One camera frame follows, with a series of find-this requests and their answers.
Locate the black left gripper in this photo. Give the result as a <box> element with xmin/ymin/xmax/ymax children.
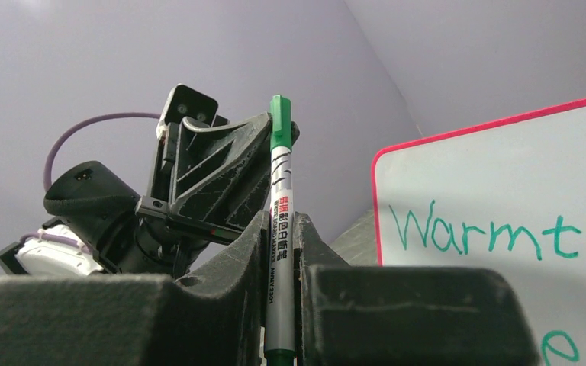
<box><xmin>135</xmin><ymin>113</ymin><xmax>272</xmax><ymax>246</ymax></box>

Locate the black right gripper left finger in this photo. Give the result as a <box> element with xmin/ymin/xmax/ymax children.
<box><xmin>0</xmin><ymin>211</ymin><xmax>269</xmax><ymax>365</ymax></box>

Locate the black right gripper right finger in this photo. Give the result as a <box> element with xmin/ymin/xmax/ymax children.
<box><xmin>293</xmin><ymin>213</ymin><xmax>540</xmax><ymax>365</ymax></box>

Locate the green white marker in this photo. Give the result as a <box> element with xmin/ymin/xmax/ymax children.
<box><xmin>262</xmin><ymin>149</ymin><xmax>297</xmax><ymax>366</ymax></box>

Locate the green marker cap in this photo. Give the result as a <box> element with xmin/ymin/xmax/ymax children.
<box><xmin>269</xmin><ymin>95</ymin><xmax>292</xmax><ymax>150</ymax></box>

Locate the pink-framed whiteboard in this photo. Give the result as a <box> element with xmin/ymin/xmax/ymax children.
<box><xmin>372</xmin><ymin>98</ymin><xmax>586</xmax><ymax>365</ymax></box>

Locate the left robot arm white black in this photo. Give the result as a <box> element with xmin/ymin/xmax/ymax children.
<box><xmin>0</xmin><ymin>113</ymin><xmax>281</xmax><ymax>278</ymax></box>

